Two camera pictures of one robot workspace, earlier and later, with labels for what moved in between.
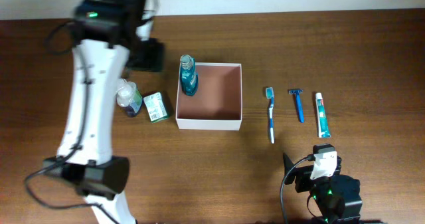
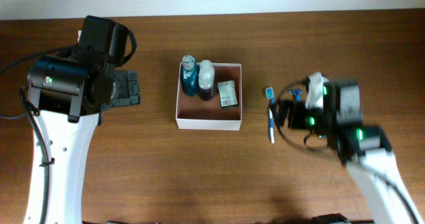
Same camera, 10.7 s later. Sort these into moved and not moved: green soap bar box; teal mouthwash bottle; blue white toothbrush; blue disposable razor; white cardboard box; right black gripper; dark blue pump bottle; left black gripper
Moved: green soap bar box; right black gripper; left black gripper; dark blue pump bottle
Not moved: white cardboard box; blue white toothbrush; teal mouthwash bottle; blue disposable razor
